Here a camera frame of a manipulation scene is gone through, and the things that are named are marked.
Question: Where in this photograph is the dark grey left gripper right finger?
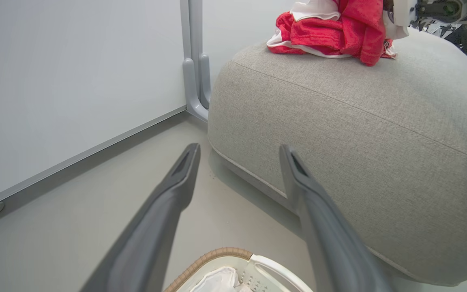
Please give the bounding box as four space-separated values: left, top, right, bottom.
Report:
279 144 394 292

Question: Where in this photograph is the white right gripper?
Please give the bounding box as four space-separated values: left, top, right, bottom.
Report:
383 0 467 40

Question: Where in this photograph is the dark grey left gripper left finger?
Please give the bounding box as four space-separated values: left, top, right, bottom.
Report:
80 143 201 292

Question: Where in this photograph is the red and white garment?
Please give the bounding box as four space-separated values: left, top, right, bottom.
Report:
267 0 398 67

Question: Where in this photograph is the white laundry basket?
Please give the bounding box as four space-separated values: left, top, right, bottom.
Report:
164 247 313 292

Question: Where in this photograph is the white cloth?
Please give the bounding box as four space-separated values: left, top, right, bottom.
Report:
189 266 254 292

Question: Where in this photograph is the grey fabric ottoman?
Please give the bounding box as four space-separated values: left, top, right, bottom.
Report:
208 28 467 287

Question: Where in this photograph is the grey metal partition frame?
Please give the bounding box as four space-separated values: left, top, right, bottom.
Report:
0 0 212 216

